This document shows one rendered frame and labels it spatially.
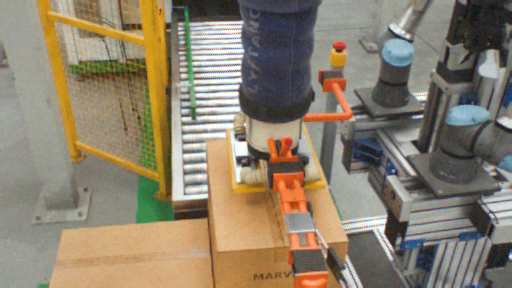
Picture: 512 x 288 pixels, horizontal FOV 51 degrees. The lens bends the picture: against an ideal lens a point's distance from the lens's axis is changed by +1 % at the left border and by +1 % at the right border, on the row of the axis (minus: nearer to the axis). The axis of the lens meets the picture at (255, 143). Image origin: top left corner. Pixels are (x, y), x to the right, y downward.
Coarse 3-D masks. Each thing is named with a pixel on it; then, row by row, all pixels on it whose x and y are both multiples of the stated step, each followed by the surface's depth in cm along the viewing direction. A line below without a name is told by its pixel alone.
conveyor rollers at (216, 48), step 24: (192, 24) 412; (216, 24) 415; (240, 24) 416; (192, 48) 375; (216, 48) 377; (240, 48) 380; (216, 72) 344; (240, 72) 343; (216, 96) 318; (192, 120) 294; (216, 120) 295; (192, 144) 272; (192, 168) 256; (192, 192) 241
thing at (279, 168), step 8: (272, 160) 149; (280, 160) 150; (288, 160) 150; (296, 160) 150; (272, 168) 147; (280, 168) 147; (288, 168) 147; (296, 168) 147; (272, 176) 144; (280, 176) 143; (288, 176) 144; (296, 176) 144; (304, 176) 145; (272, 184) 146; (288, 184) 145
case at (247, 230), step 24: (216, 144) 202; (216, 168) 189; (264, 168) 190; (216, 192) 178; (264, 192) 179; (312, 192) 179; (216, 216) 168; (240, 216) 169; (264, 216) 169; (336, 216) 169; (216, 240) 160; (240, 240) 160; (264, 240) 160; (336, 240) 160; (216, 264) 164; (240, 264) 160; (264, 264) 161
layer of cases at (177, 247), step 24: (72, 240) 214; (96, 240) 215; (120, 240) 215; (144, 240) 215; (168, 240) 215; (192, 240) 216; (72, 264) 204; (96, 264) 204; (120, 264) 204; (144, 264) 204; (168, 264) 205; (192, 264) 205
